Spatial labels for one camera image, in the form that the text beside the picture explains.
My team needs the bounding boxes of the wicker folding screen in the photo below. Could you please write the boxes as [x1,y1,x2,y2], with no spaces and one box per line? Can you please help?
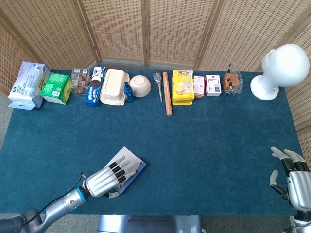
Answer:
[0,0,311,156]

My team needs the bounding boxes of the wooden rolling pin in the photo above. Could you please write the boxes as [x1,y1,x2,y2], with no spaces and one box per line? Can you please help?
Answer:
[162,71,173,117]

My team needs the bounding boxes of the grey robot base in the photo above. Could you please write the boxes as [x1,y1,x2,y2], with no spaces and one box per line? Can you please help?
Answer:
[96,215,204,233]

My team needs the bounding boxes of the blue spray bottle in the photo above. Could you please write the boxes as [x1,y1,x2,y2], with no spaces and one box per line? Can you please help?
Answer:
[123,81,135,103]

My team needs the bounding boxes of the clear plastic snack box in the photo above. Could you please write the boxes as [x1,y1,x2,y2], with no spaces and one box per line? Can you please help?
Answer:
[70,68,91,96]

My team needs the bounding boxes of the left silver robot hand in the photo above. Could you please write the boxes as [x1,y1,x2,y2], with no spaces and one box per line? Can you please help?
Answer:
[85,155,137,199]

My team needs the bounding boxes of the beige lidded lunch container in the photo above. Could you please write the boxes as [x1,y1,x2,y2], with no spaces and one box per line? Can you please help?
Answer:
[99,68,130,106]

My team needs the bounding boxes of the blue felt table cloth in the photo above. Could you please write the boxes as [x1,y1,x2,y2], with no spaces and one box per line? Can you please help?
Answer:
[0,69,304,216]

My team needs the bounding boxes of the small pink box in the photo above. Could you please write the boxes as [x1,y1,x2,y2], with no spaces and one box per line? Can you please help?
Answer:
[193,75,207,99]

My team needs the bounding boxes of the white red box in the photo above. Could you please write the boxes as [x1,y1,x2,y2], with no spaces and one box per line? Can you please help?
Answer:
[205,74,222,97]

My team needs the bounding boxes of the white foam mannequin head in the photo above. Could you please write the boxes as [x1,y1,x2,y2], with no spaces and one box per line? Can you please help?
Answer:
[250,43,310,101]

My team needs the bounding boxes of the white blue Oreo packet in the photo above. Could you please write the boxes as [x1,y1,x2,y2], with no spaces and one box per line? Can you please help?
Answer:
[91,66,107,83]

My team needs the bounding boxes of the clear bag of pastries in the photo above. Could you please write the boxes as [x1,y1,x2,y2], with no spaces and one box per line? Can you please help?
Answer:
[223,60,243,97]

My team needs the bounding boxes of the green tissue pack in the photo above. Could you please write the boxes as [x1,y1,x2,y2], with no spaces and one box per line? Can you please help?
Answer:
[40,72,72,105]

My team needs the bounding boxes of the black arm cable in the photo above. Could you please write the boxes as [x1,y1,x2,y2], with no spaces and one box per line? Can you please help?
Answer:
[36,172,87,219]

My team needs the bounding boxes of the blue Oreo box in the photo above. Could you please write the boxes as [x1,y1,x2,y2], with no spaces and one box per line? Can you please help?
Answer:
[84,80,102,107]

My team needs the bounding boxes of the yellow biscuit bag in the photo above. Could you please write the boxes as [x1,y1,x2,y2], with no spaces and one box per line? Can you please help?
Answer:
[172,69,195,106]

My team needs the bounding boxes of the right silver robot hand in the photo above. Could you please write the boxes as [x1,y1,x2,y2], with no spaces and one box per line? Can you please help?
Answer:
[269,146,311,212]

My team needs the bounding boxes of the metal spoon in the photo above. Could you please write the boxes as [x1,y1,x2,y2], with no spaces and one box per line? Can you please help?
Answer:
[153,71,163,103]

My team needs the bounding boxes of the beige upturned bowl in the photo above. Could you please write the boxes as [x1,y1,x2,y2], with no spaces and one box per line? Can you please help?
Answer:
[129,75,152,98]

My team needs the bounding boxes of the white blue tissue pack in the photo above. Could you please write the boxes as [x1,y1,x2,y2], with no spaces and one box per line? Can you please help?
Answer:
[7,60,51,111]

